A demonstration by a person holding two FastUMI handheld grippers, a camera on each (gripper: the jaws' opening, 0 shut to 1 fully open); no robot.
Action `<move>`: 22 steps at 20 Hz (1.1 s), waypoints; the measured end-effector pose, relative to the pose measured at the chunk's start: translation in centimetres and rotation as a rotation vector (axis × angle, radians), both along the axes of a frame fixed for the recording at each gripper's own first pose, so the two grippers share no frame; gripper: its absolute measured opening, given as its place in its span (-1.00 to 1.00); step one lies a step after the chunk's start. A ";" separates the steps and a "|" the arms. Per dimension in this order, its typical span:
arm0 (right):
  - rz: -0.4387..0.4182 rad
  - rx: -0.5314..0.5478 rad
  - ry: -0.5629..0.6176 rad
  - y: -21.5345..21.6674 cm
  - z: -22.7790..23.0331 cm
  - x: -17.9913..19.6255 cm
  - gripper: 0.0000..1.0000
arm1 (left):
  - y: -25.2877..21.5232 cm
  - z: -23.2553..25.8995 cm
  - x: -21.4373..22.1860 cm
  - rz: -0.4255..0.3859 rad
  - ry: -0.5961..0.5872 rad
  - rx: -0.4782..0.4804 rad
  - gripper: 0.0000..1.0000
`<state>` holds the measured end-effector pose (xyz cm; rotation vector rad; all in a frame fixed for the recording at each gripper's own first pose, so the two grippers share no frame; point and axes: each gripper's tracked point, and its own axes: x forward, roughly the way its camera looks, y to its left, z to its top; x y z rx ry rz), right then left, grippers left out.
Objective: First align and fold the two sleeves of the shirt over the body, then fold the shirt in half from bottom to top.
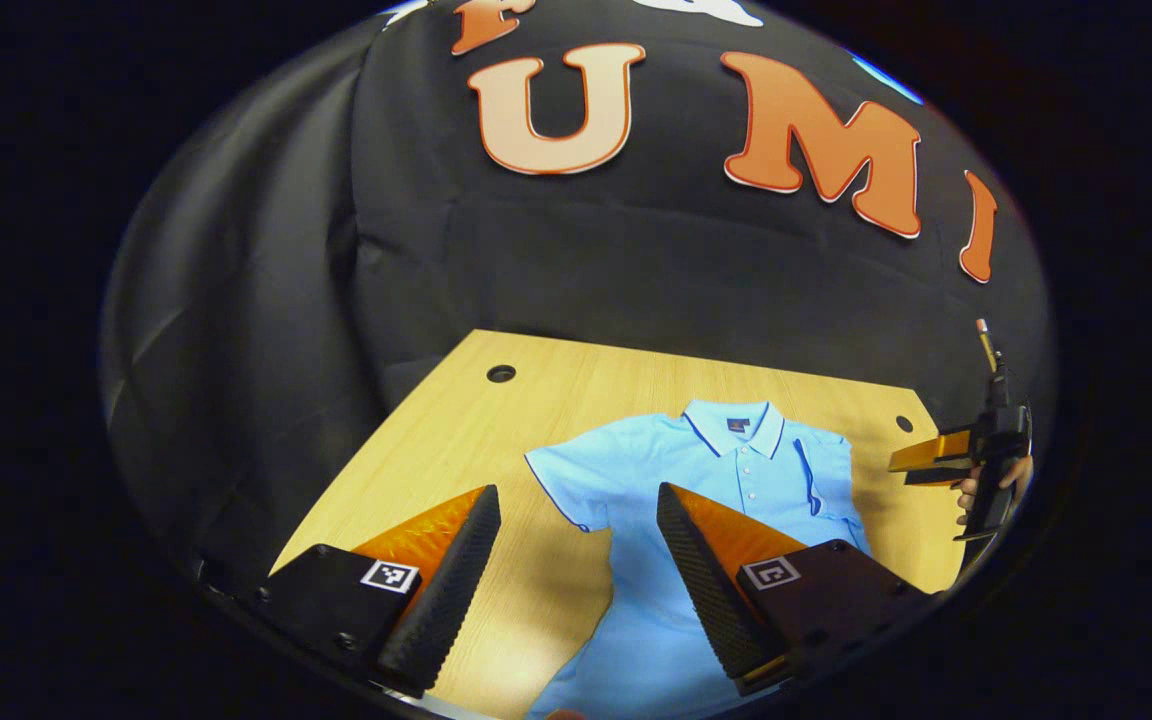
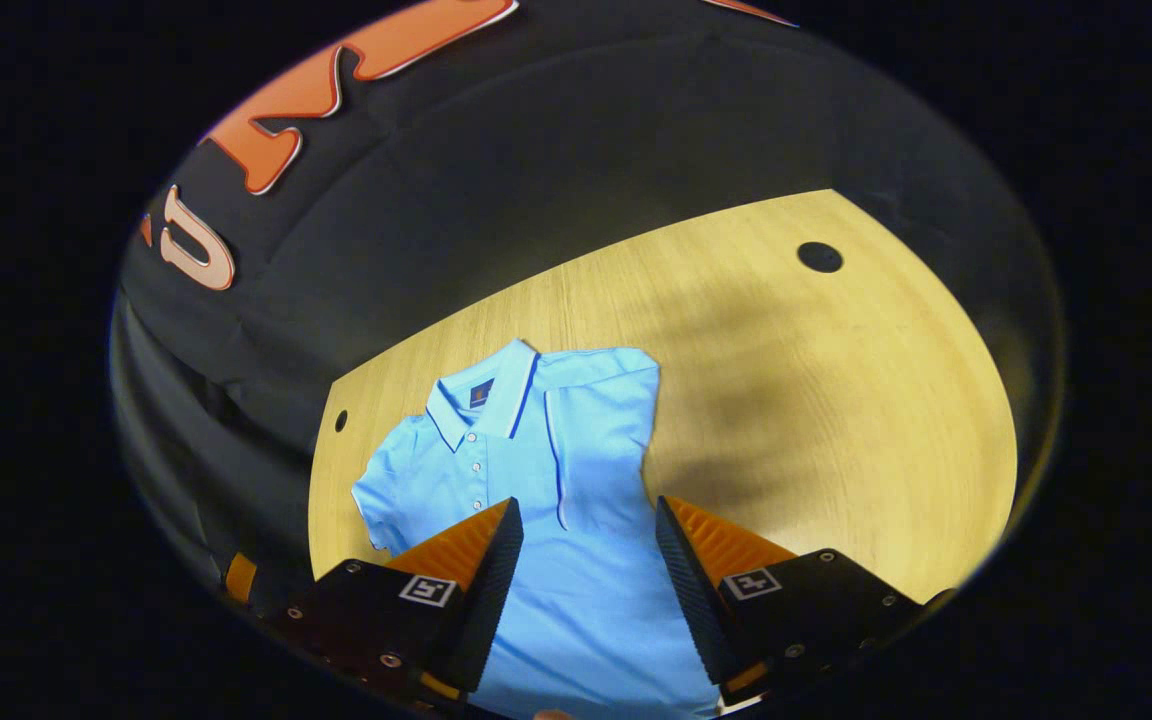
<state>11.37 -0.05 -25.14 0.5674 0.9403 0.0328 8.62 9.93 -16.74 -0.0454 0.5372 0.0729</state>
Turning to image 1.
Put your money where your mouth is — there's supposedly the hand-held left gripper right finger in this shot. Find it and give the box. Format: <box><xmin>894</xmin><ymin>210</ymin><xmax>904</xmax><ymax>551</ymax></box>
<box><xmin>656</xmin><ymin>482</ymin><xmax>939</xmax><ymax>699</ymax></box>

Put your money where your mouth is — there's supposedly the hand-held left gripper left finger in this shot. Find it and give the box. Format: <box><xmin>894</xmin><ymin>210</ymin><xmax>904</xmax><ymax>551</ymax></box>
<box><xmin>254</xmin><ymin>485</ymin><xmax>504</xmax><ymax>699</ymax></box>

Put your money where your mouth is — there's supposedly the light blue polo T-shirt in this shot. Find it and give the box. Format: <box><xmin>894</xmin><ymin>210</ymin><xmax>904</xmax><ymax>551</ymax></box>
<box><xmin>524</xmin><ymin>400</ymin><xmax>873</xmax><ymax>720</ymax></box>

